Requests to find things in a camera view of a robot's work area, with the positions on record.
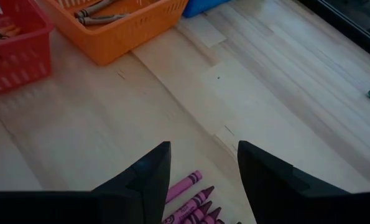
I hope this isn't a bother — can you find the blue plastic basket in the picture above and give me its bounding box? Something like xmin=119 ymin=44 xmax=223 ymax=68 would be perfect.
xmin=181 ymin=0 xmax=233 ymax=19

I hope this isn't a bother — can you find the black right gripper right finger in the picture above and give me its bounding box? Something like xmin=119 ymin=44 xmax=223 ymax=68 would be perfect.
xmin=237 ymin=140 xmax=349 ymax=224

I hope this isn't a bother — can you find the brown crayon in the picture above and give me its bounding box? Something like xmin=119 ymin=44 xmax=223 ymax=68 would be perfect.
xmin=77 ymin=13 xmax=128 ymax=27
xmin=74 ymin=0 xmax=118 ymax=19

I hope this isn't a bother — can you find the orange plastic basket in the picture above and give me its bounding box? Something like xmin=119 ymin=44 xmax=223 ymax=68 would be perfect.
xmin=44 ymin=0 xmax=190 ymax=67

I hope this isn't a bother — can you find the red plastic basket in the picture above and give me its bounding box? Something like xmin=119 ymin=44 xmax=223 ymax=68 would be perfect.
xmin=0 ymin=0 xmax=55 ymax=98

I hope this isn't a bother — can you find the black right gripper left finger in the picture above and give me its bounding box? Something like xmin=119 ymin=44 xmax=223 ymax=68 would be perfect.
xmin=92 ymin=141 xmax=172 ymax=224

